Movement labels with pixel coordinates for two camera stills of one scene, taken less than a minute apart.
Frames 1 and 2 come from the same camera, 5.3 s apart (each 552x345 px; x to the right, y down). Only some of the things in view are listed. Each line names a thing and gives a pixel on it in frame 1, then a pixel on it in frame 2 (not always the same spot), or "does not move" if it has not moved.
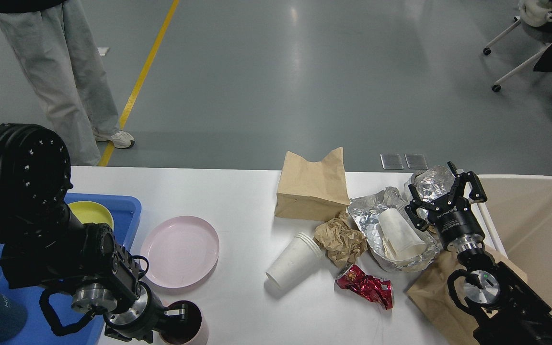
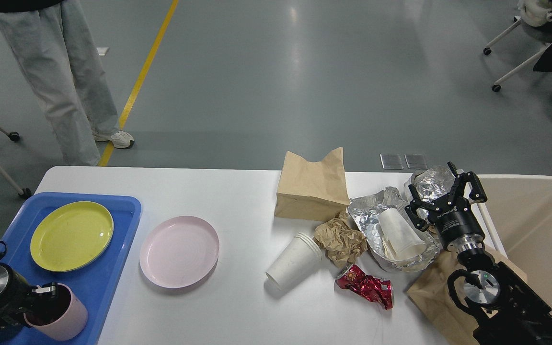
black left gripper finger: [175, 319] → [44, 296]
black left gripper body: [138, 321] → [7, 311]
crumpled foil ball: [434, 182] does not move
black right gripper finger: [477, 194] does not move
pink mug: [185, 323] → [59, 317]
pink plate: [182, 251] does not move
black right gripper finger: [417, 203] does not move
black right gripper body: [458, 227] does not move
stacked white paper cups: [301, 254] does not move
